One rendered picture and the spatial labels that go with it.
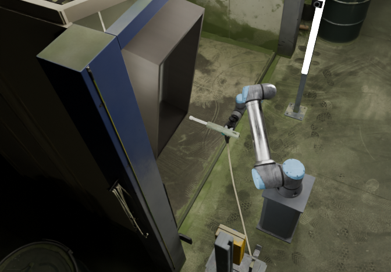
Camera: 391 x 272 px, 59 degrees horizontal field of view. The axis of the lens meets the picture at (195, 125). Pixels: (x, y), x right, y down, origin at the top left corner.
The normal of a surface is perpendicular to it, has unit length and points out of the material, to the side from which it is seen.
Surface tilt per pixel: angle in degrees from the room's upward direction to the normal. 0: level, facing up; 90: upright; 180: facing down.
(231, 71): 0
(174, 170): 0
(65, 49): 0
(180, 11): 12
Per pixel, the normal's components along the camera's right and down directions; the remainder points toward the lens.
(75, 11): 0.54, 0.64
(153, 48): 0.11, -0.54
